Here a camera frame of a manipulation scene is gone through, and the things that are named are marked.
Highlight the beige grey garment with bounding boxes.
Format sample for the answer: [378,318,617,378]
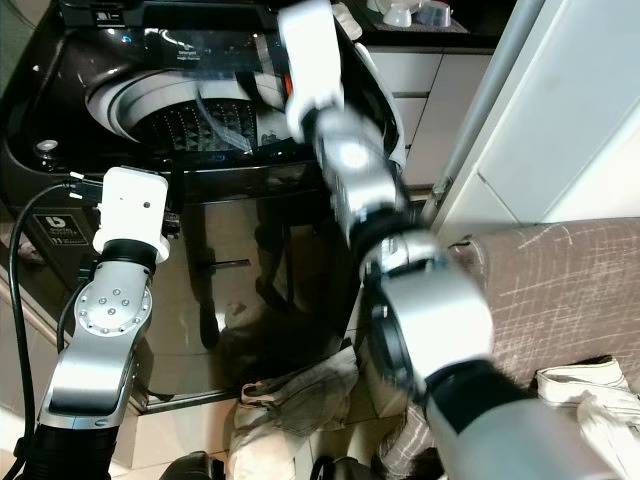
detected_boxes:
[225,345,361,480]

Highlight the dark top-loading washing machine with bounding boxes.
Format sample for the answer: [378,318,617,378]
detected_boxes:
[2,0,411,413]

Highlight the black left robot leg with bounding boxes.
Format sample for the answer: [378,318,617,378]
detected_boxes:
[160,450,231,480]

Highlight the black robot leg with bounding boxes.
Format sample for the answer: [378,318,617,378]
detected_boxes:
[160,450,231,480]
[310,455,391,480]

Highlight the black right robot leg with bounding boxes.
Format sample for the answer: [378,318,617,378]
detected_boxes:
[310,455,391,480]

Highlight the white cup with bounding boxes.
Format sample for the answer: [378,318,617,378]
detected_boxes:
[386,2,415,28]

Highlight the white drawer cabinet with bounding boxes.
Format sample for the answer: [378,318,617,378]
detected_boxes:
[360,45,496,187]

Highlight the brown patterned fabric sofa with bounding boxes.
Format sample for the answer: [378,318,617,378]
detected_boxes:
[445,218,640,373]

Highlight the pale denim jeans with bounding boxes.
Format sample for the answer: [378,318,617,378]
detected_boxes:
[535,355,640,473]

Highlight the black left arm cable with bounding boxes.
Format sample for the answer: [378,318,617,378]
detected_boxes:
[7,178,107,480]

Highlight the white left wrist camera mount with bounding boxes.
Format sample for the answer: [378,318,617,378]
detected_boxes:
[93,166,171,257]

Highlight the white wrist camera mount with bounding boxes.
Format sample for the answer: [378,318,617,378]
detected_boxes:
[93,166,171,257]
[278,0,351,136]

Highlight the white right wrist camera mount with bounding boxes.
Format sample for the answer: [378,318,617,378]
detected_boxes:
[278,0,351,136]

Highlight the white door with grey frame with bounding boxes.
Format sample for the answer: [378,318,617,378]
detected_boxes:
[425,0,640,237]

